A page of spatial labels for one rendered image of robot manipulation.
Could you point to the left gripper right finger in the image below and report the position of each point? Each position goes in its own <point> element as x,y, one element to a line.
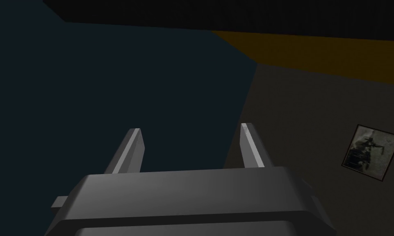
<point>254,149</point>

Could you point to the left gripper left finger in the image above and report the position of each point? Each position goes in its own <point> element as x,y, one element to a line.
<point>128,154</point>

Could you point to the dark framed grey wall picture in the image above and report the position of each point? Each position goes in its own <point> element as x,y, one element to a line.
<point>370,152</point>

